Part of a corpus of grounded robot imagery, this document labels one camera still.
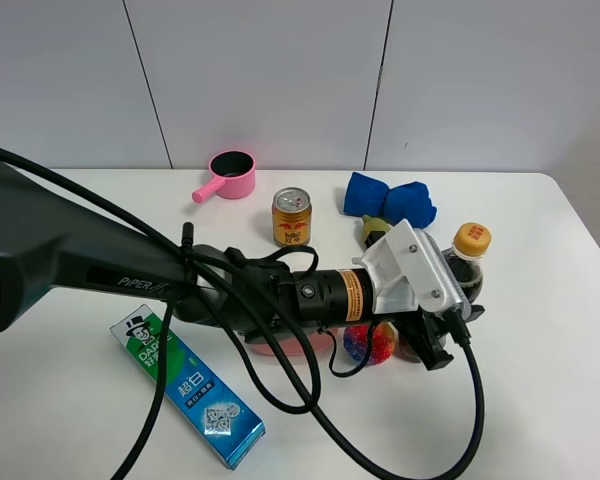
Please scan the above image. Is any rainbow glitter ball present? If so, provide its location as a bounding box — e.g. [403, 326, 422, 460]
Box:
[343, 322, 396, 366]

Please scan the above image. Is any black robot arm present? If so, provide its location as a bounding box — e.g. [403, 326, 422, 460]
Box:
[0, 149, 483, 370]

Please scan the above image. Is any pink square plate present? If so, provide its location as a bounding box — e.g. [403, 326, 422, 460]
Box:
[244, 328, 332, 356]

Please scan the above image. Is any thick black cable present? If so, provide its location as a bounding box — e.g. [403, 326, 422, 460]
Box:
[0, 141, 486, 480]

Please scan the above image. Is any gold energy drink can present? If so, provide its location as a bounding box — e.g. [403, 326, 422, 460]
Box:
[272, 187, 312, 247]

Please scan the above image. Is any blue folded towel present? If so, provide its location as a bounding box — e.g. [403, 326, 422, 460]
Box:
[343, 172, 437, 229]

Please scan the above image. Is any corn cob with husk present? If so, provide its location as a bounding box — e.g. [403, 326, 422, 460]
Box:
[362, 215, 392, 248]

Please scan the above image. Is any cola bottle yellow cap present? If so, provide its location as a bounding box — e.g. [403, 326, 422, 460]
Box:
[398, 221, 495, 361]

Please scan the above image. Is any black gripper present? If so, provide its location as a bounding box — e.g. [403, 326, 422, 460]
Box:
[374, 300, 485, 371]

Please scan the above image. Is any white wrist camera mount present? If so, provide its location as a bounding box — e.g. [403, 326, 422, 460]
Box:
[352, 220, 471, 320]

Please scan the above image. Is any Darlie toothpaste box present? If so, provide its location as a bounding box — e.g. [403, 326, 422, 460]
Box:
[110, 305, 265, 470]

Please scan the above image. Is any pink saucepan with handle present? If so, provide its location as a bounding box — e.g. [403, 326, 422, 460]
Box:
[192, 150, 256, 204]

